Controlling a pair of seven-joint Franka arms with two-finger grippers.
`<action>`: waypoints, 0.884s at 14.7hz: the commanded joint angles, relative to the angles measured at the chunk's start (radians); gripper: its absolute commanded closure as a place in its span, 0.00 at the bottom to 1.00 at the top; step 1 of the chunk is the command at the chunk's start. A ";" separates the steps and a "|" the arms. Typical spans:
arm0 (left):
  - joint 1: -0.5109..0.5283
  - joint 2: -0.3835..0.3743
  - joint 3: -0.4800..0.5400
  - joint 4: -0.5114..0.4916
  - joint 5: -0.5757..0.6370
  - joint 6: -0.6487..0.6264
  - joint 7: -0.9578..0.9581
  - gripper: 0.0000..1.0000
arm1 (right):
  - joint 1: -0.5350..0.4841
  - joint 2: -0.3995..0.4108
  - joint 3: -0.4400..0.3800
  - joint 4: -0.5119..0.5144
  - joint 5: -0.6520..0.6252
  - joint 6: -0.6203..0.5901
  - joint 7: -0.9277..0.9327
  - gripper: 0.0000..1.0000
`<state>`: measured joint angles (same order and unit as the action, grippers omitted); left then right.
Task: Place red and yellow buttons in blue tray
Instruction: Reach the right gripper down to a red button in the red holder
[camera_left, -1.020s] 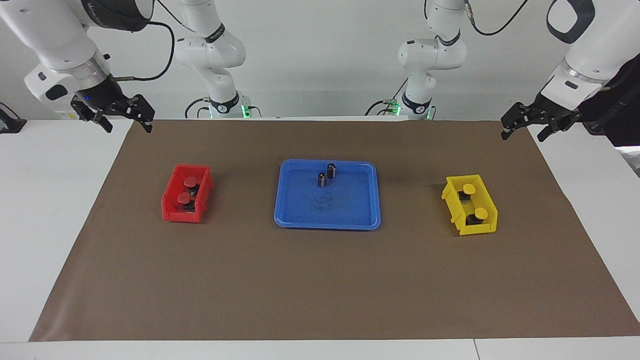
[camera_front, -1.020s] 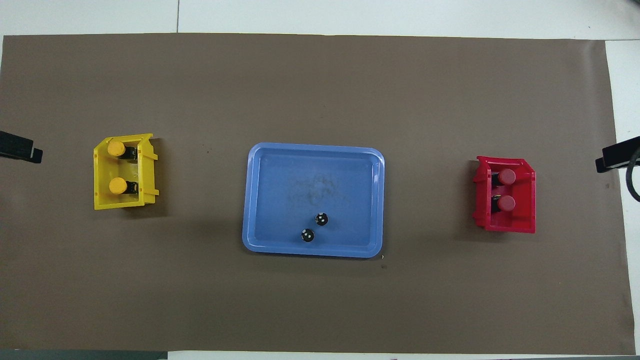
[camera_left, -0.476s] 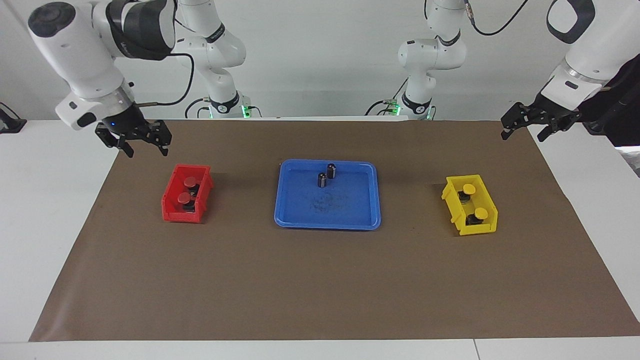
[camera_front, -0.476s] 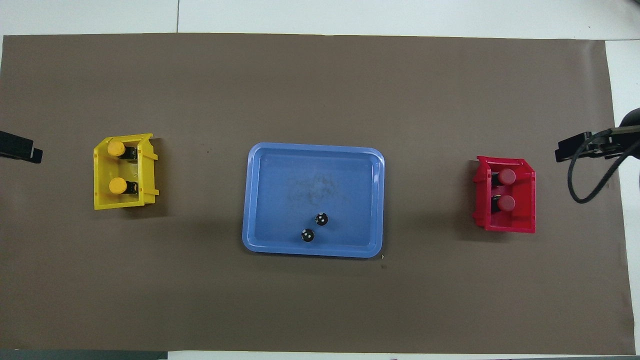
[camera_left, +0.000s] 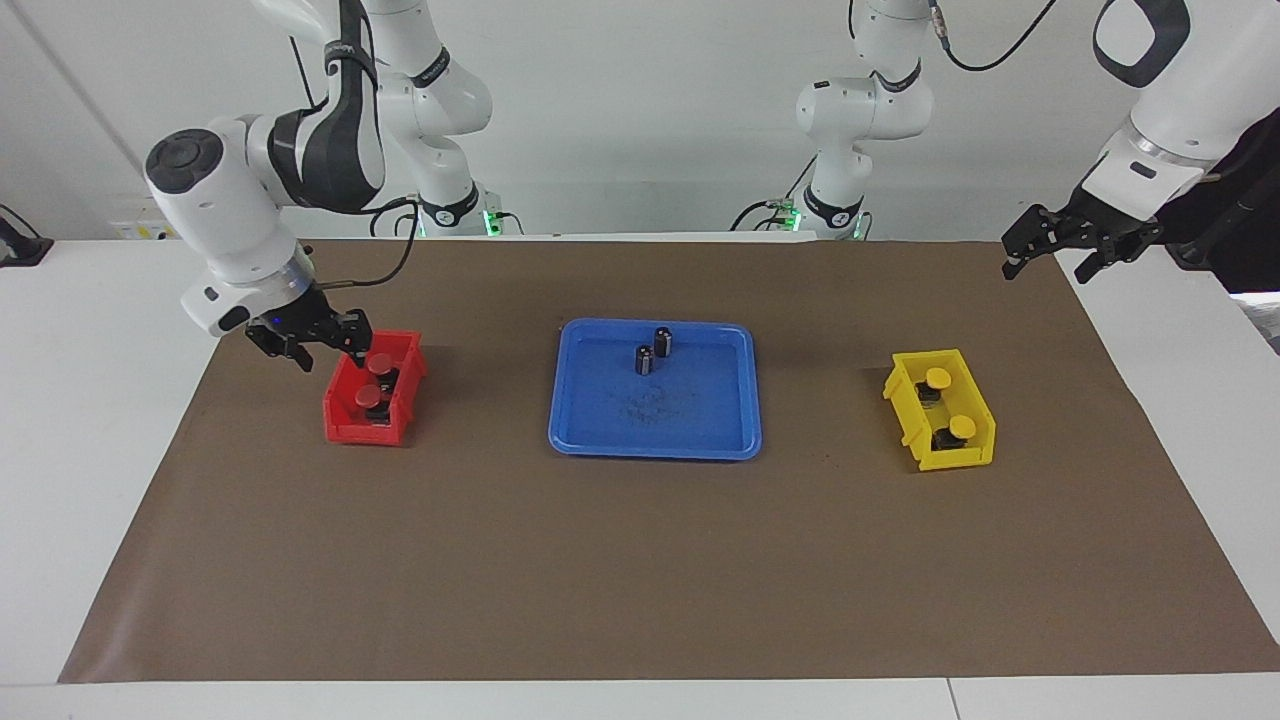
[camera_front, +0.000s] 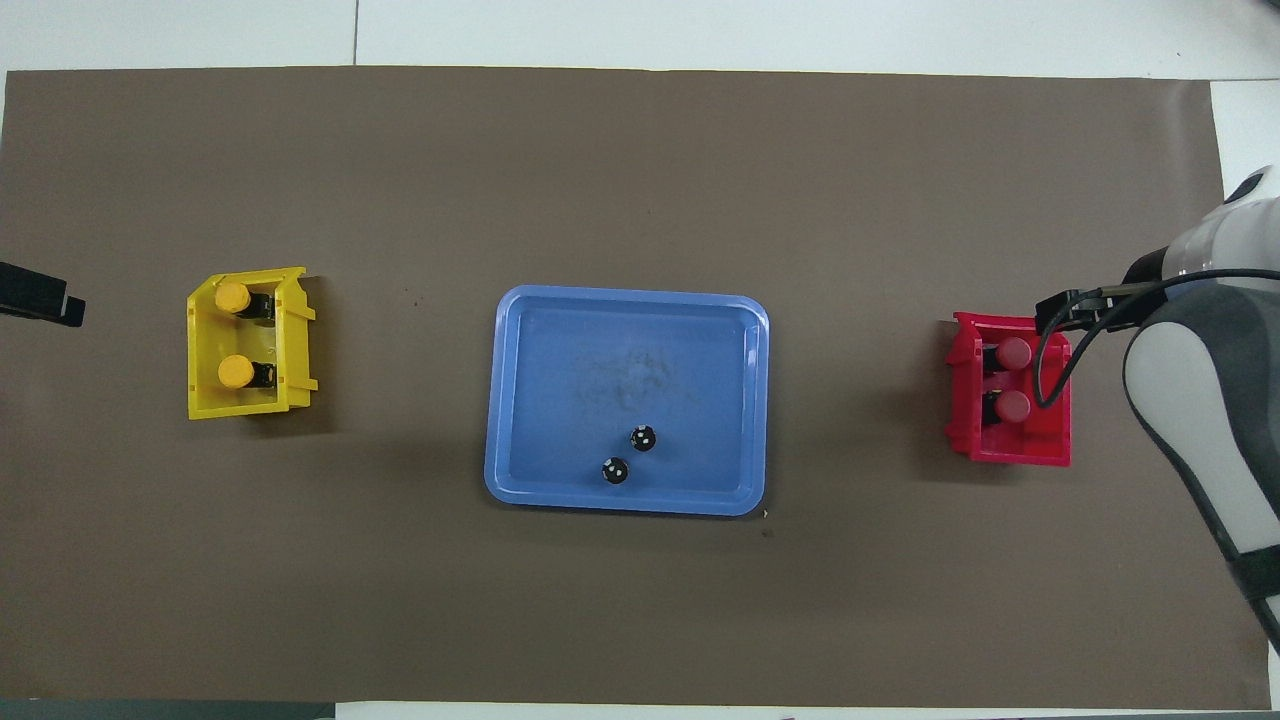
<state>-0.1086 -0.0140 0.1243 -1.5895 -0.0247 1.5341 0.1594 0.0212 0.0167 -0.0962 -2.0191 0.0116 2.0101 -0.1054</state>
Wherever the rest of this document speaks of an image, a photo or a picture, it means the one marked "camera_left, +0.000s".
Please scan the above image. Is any black tripod stand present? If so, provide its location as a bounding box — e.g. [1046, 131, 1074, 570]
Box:
[1165, 120, 1280, 294]

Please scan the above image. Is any red plastic bin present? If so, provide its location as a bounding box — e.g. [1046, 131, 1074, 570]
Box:
[323, 330, 429, 447]

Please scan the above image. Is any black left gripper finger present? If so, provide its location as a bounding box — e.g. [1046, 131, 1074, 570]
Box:
[1075, 240, 1131, 283]
[1002, 205, 1053, 281]

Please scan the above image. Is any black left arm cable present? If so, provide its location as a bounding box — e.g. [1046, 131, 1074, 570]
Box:
[925, 0, 1061, 73]

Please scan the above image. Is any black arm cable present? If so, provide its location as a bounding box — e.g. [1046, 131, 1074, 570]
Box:
[925, 0, 1061, 73]
[288, 35, 421, 291]

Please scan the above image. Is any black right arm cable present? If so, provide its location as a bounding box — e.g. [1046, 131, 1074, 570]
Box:
[288, 35, 421, 291]

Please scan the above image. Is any black base cable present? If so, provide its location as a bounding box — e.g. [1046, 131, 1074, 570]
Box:
[730, 155, 816, 233]

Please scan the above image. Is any brown table mat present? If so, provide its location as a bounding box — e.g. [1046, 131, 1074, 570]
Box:
[58, 238, 1280, 684]

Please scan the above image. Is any yellow plastic bin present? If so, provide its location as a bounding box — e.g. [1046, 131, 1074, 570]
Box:
[882, 349, 997, 472]

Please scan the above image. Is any grey white device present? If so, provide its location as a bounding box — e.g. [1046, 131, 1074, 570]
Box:
[1240, 293, 1280, 353]

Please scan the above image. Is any blue plastic tray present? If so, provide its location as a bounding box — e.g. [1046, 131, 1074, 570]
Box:
[548, 318, 763, 461]

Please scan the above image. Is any black clamp device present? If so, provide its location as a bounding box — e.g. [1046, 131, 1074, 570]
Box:
[0, 205, 53, 268]

